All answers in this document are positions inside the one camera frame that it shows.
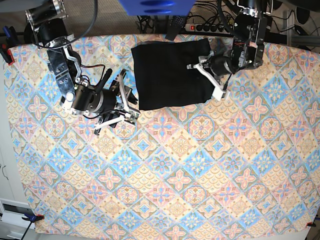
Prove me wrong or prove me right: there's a red black left clamp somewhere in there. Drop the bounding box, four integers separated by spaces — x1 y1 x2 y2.
0 26 15 66

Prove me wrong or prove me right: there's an orange black table clamp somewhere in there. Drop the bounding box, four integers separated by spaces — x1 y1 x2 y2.
21 213 45 223

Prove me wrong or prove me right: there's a white power strip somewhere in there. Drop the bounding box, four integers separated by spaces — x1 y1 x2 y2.
184 23 229 34

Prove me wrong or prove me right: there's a black mesh strap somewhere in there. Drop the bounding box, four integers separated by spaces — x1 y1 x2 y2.
164 15 186 41

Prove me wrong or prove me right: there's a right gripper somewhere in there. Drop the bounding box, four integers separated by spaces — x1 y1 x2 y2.
94 69 140 135

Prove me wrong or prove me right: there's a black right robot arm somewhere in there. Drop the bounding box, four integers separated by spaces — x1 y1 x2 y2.
25 0 140 135

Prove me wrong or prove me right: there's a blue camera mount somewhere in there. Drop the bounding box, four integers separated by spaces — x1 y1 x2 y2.
118 0 196 16

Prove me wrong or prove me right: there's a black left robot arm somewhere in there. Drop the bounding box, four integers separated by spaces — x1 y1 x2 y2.
186 0 273 101

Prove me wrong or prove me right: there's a black T-shirt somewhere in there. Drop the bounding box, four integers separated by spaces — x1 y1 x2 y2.
131 38 214 111

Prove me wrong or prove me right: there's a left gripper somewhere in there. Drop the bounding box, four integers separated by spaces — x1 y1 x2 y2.
186 50 230 101

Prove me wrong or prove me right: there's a patterned tablecloth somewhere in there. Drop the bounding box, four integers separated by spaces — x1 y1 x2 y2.
3 43 320 240

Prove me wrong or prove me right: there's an orange right table clamp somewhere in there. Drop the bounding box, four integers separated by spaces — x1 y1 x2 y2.
306 222 317 228

